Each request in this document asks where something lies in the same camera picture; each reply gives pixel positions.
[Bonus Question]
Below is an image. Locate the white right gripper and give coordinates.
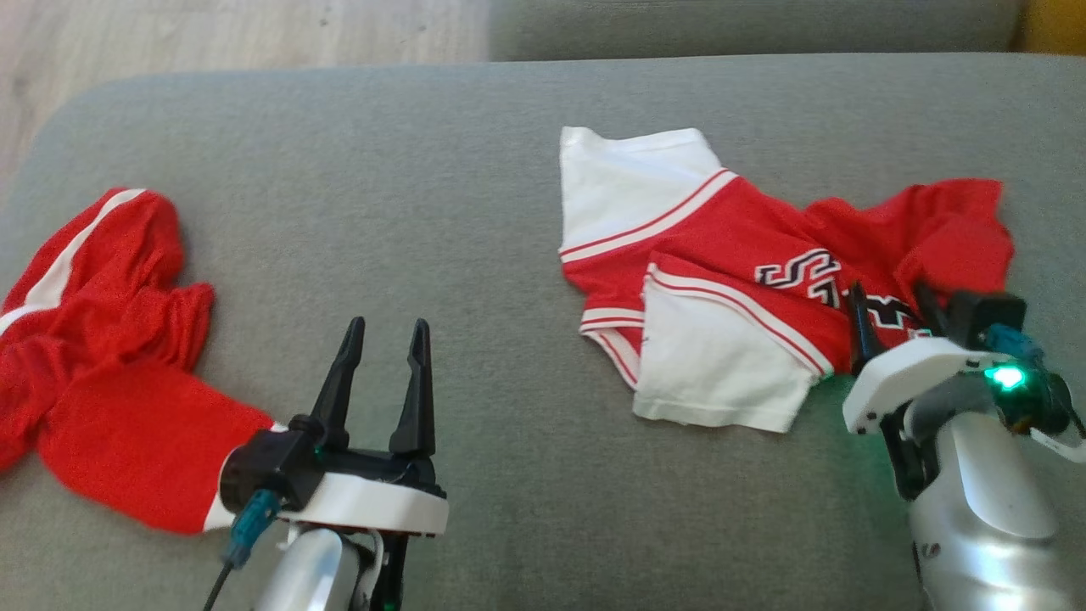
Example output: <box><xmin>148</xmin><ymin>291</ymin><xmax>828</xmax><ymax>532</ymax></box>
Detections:
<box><xmin>842</xmin><ymin>282</ymin><xmax>1000</xmax><ymax>436</ymax></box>

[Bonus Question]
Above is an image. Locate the medium grey sofa seat cushion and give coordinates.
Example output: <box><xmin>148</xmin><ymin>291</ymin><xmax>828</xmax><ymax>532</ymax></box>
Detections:
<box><xmin>490</xmin><ymin>0</ymin><xmax>1027</xmax><ymax>62</ymax></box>

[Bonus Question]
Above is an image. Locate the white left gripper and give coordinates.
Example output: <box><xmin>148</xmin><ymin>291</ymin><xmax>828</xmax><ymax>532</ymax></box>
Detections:
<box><xmin>276</xmin><ymin>317</ymin><xmax>450</xmax><ymax>538</ymax></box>

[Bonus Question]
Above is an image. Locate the large grey sofa seat cushion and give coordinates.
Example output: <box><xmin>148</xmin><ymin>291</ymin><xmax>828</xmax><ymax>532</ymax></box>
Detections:
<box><xmin>0</xmin><ymin>53</ymin><xmax>1086</xmax><ymax>611</ymax></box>

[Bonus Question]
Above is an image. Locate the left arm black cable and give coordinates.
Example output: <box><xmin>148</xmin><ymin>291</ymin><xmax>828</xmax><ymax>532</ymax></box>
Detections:
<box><xmin>202</xmin><ymin>490</ymin><xmax>283</xmax><ymax>611</ymax></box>

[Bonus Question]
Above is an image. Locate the red white number jersey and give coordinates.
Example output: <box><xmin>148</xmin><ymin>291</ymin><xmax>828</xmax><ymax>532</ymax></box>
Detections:
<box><xmin>557</xmin><ymin>126</ymin><xmax>1016</xmax><ymax>434</ymax></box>

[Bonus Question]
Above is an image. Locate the red shorts white stripe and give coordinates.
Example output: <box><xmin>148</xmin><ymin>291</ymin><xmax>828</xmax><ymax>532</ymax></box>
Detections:
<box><xmin>0</xmin><ymin>188</ymin><xmax>285</xmax><ymax>535</ymax></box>

